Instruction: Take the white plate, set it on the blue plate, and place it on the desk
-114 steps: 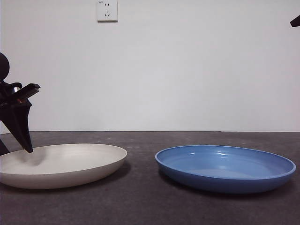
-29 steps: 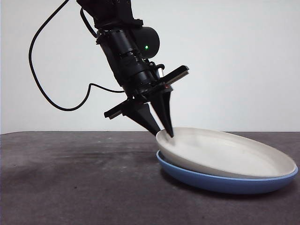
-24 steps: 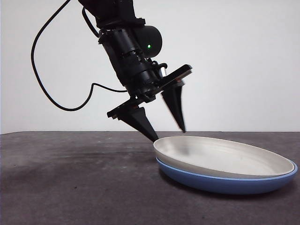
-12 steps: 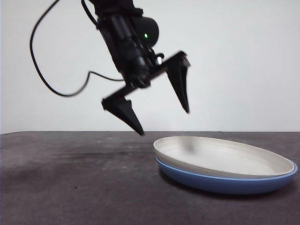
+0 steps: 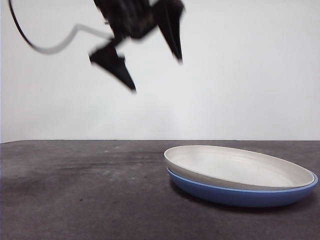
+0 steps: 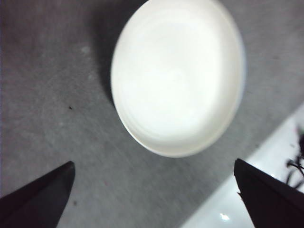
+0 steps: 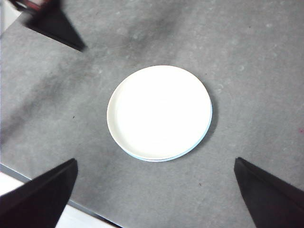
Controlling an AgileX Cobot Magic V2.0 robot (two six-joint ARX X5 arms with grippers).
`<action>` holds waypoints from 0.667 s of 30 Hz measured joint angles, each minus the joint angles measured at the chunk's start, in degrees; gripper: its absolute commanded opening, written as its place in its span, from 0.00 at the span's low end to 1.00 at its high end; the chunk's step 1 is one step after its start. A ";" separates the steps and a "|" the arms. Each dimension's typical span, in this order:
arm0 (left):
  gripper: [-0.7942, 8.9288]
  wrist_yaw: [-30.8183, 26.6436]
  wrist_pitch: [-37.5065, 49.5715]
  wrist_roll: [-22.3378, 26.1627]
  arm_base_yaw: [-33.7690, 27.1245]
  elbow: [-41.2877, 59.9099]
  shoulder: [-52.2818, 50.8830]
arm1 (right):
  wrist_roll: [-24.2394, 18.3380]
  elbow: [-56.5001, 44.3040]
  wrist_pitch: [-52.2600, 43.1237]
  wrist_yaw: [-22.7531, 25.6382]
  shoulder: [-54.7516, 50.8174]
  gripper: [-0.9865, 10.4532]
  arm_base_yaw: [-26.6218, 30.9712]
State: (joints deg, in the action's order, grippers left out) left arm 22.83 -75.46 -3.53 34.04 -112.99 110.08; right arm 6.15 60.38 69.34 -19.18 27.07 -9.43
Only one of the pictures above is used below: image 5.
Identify white round plate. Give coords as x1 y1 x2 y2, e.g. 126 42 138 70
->
163 144 315 188

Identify blue round plate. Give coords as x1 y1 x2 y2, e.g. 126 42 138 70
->
166 167 319 208

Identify grey and black cable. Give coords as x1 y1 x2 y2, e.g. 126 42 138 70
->
8 0 115 55

